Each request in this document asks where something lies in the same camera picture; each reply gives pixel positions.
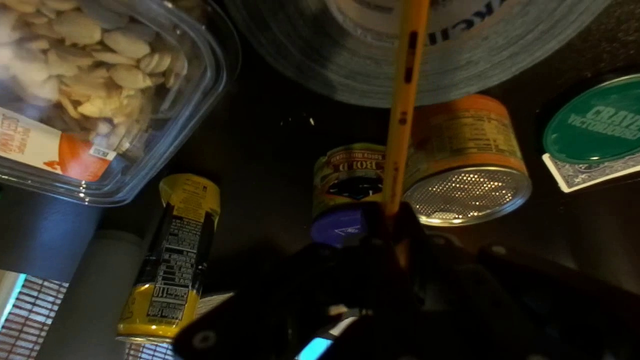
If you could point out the purple lid jar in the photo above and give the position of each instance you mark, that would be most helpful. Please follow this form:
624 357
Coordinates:
344 178

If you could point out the green round lid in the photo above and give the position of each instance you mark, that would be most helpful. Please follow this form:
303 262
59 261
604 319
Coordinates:
595 137

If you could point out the yellow lid spice jar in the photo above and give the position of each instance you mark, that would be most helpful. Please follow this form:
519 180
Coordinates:
168 285

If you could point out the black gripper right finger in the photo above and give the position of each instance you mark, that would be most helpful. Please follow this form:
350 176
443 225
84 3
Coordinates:
507 305

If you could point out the yellow pencil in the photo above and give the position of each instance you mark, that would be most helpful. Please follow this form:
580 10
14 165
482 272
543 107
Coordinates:
406 81

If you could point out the grey duct tape roll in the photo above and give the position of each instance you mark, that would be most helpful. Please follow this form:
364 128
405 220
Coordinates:
347 49

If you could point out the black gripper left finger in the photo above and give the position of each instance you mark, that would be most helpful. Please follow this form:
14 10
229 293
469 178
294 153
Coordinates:
344 287

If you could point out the clear seed container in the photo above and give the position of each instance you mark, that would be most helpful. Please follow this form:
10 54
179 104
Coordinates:
99 95

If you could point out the orange label tin can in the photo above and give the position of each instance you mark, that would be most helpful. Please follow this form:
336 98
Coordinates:
464 165

